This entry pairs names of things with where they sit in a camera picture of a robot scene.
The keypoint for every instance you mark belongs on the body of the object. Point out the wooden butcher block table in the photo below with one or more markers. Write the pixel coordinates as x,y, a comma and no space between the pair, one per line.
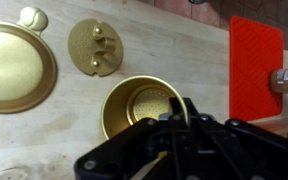
44,142

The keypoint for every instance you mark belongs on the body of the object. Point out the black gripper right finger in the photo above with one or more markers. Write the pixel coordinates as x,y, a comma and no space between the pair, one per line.
191,109

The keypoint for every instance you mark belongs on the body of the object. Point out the spice jar with black lid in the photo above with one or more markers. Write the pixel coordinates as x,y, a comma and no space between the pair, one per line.
286,80

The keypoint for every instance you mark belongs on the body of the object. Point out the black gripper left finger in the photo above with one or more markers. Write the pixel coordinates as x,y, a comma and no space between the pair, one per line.
176,120

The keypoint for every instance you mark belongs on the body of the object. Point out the red silicone mat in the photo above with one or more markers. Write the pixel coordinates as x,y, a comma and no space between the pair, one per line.
255,51

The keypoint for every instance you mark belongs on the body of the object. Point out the gold lid with knob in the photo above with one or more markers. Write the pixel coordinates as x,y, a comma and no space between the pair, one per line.
28,69

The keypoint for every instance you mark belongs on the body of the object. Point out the gold metal cup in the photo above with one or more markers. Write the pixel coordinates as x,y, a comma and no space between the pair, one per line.
135,98

